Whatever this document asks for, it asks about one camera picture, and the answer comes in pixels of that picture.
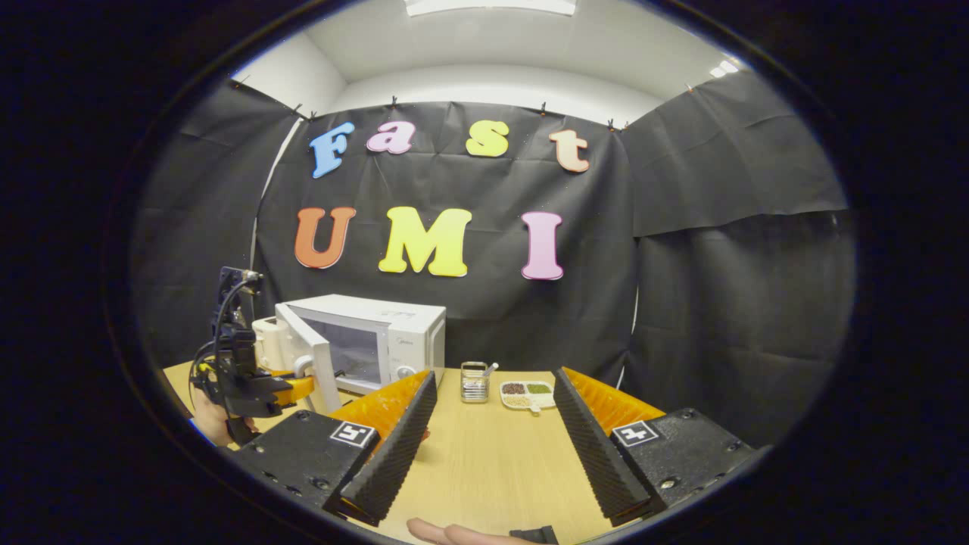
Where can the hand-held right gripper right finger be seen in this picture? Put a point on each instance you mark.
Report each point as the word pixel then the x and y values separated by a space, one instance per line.
pixel 594 446

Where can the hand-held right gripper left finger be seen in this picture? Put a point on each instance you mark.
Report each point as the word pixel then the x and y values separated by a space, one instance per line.
pixel 397 446

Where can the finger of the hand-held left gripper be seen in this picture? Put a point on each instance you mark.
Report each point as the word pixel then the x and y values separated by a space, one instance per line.
pixel 303 390

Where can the white microwave oven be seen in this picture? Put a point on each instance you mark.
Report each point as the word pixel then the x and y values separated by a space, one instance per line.
pixel 409 333

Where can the white toaster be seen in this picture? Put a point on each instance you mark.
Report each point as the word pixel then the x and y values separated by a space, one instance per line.
pixel 269 341

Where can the divided plate of beans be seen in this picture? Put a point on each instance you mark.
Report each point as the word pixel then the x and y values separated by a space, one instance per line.
pixel 526 393

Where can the small ceiling light panel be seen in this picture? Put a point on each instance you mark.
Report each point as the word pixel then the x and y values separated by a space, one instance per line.
pixel 723 68

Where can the large ceiling light panel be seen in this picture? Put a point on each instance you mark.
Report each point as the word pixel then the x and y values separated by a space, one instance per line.
pixel 492 6

